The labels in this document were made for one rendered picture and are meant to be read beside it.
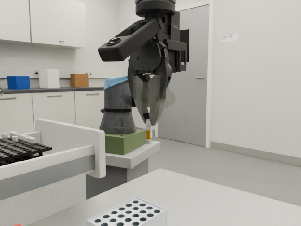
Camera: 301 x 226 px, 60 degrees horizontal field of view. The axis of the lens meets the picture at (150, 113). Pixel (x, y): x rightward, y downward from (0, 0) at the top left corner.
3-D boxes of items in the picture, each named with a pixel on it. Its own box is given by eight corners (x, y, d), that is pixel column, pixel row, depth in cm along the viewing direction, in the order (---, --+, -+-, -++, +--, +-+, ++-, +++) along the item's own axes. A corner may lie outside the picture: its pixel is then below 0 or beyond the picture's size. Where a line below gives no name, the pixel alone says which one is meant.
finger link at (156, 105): (181, 123, 49) (180, 73, 49) (161, 127, 45) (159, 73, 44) (168, 122, 51) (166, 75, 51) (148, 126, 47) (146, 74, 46)
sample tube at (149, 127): (148, 142, 49) (149, 118, 49) (153, 143, 49) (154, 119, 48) (144, 143, 49) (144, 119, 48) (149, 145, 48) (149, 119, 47)
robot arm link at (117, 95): (105, 106, 116) (106, 76, 115) (136, 107, 116) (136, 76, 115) (101, 108, 104) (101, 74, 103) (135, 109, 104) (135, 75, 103)
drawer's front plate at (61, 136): (42, 154, 79) (40, 118, 77) (105, 177, 60) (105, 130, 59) (36, 155, 77) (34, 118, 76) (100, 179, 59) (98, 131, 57)
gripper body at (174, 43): (187, 74, 49) (188, 8, 48) (158, 73, 43) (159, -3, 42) (156, 75, 54) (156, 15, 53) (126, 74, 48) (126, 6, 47)
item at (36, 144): (15, 137, 66) (15, 135, 66) (52, 149, 55) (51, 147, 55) (7, 139, 65) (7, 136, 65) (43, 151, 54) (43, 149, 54)
